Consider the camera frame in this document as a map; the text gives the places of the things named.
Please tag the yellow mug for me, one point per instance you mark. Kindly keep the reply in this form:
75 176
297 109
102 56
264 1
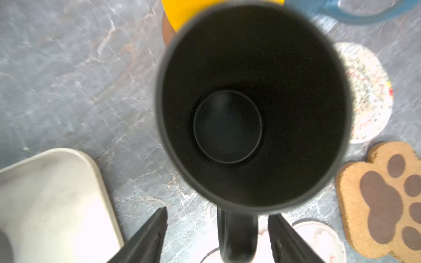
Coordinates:
178 13

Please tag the cream woven round coaster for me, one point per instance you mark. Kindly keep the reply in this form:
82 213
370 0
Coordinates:
371 89

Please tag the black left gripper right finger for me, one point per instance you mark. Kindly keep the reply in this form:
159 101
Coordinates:
287 245

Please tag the dark brown round coaster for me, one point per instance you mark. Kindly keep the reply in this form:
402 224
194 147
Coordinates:
168 32

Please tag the brown paw shaped coaster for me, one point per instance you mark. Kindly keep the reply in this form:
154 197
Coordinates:
380 202

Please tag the black mug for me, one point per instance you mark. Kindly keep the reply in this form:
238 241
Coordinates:
253 107

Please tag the pink flower shaped coaster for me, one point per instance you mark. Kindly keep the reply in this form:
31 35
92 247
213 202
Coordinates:
241 240

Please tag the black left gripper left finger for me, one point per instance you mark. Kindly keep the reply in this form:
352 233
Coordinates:
146 245

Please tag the beige plastic tray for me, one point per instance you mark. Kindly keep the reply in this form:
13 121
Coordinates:
55 209

